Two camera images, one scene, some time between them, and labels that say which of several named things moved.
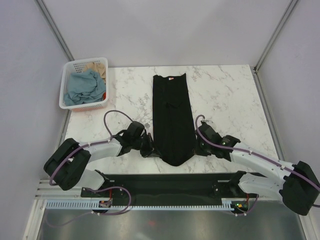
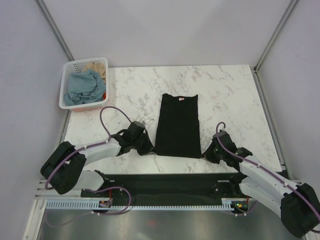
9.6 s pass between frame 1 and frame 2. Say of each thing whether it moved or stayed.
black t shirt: moved
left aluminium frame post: stayed
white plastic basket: stayed
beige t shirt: stayed
